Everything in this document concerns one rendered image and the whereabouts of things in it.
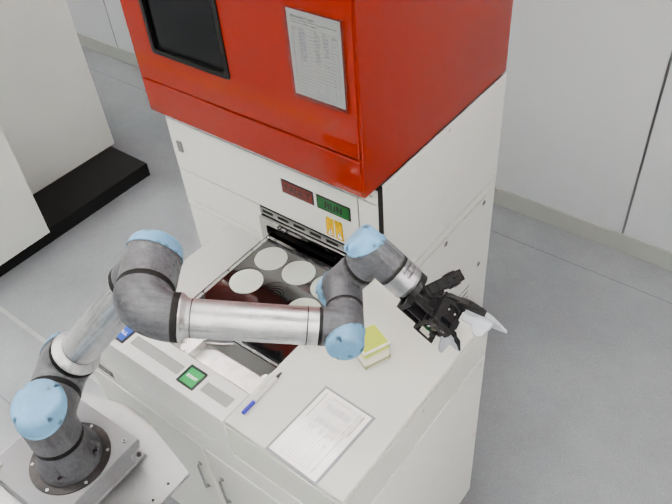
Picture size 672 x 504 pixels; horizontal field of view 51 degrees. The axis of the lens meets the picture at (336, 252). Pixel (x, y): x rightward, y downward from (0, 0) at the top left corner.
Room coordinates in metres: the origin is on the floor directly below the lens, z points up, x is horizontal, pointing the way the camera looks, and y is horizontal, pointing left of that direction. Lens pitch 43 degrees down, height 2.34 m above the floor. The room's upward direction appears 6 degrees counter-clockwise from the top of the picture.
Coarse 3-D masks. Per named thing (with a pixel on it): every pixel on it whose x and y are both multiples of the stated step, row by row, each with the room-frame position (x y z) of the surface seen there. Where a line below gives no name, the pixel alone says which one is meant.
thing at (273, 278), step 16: (272, 240) 1.62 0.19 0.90; (288, 256) 1.54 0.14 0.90; (304, 256) 1.54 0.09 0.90; (272, 272) 1.48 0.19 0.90; (320, 272) 1.46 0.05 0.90; (224, 288) 1.43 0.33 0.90; (272, 288) 1.42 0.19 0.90; (288, 288) 1.41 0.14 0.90; (304, 288) 1.40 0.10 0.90; (288, 304) 1.35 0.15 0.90; (320, 304) 1.34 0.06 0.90; (272, 352) 1.18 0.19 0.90; (288, 352) 1.18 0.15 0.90
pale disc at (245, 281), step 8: (240, 272) 1.49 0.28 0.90; (248, 272) 1.49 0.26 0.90; (256, 272) 1.49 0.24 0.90; (232, 280) 1.46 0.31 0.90; (240, 280) 1.46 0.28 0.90; (248, 280) 1.46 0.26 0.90; (256, 280) 1.45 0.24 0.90; (232, 288) 1.43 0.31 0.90; (240, 288) 1.43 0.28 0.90; (248, 288) 1.42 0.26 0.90; (256, 288) 1.42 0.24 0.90
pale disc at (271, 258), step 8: (272, 248) 1.59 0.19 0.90; (280, 248) 1.58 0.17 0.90; (256, 256) 1.56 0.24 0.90; (264, 256) 1.55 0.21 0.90; (272, 256) 1.55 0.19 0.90; (280, 256) 1.55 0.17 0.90; (256, 264) 1.52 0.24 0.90; (264, 264) 1.52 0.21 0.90; (272, 264) 1.52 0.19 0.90; (280, 264) 1.51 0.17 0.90
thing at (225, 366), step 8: (176, 344) 1.26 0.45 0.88; (208, 344) 1.25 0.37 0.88; (200, 352) 1.22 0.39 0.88; (208, 352) 1.22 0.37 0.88; (216, 352) 1.22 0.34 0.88; (200, 360) 1.20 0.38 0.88; (208, 360) 1.19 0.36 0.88; (216, 360) 1.19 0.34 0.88; (224, 360) 1.19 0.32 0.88; (232, 360) 1.19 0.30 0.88; (216, 368) 1.16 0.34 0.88; (224, 368) 1.16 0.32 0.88; (232, 368) 1.16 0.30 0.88; (240, 368) 1.16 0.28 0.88; (224, 376) 1.14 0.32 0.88; (232, 376) 1.13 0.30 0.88; (240, 376) 1.13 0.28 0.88; (248, 376) 1.13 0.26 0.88; (256, 376) 1.13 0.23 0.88; (240, 384) 1.11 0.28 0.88; (248, 384) 1.10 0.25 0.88
